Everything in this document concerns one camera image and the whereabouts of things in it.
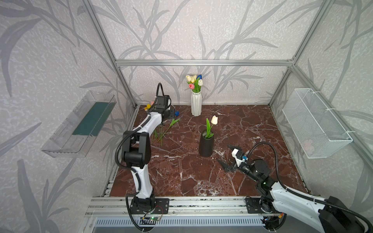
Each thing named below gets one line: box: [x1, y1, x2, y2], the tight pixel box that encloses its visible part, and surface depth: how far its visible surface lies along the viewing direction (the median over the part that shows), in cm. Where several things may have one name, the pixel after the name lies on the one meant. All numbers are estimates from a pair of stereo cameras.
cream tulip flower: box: [204, 115, 219, 139], surface depth 79 cm
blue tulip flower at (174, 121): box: [156, 111, 181, 143], surface depth 113 cm
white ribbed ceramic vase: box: [190, 90, 203, 117], surface depth 104 cm
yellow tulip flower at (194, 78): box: [190, 74, 198, 84], surface depth 95 cm
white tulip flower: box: [198, 78, 204, 93], surface depth 93 cm
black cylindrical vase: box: [198, 129, 214, 158], surface depth 88 cm
